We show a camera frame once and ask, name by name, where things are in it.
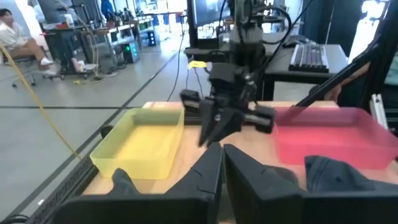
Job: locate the black computer mouse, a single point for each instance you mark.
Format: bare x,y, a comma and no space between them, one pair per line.
289,43

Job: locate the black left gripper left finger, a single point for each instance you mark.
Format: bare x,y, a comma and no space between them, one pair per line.
205,180

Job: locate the silver aluminium profile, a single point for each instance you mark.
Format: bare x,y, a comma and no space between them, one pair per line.
378,110

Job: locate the computer keyboard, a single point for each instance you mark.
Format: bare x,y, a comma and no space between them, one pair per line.
308,57

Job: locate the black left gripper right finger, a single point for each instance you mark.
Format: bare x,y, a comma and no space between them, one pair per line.
255,193

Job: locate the black aluminium table frame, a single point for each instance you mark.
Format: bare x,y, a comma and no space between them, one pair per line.
335,79

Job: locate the blue denim baseball cap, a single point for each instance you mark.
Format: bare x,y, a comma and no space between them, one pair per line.
335,174

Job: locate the red plastic bin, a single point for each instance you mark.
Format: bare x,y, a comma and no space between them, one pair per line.
326,140

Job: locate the office chair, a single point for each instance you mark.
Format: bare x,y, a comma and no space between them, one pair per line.
21,62

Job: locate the computer tower with green lights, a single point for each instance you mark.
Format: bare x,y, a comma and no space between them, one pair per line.
132,51

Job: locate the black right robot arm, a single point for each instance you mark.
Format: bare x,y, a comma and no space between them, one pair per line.
245,40

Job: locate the person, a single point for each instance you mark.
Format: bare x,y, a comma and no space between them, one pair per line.
15,37

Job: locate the grey office desk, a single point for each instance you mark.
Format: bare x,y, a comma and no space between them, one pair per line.
280,74

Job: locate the yellow plastic bin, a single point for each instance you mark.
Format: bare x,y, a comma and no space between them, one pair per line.
140,146

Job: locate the black equipment cart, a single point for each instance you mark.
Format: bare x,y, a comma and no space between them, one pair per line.
66,46

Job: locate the dark grey fabric cover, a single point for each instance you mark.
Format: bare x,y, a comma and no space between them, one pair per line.
334,91

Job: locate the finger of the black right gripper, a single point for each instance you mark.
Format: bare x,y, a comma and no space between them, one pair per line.
228,123
207,118

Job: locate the black computer monitor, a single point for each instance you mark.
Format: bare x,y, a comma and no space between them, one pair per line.
208,12

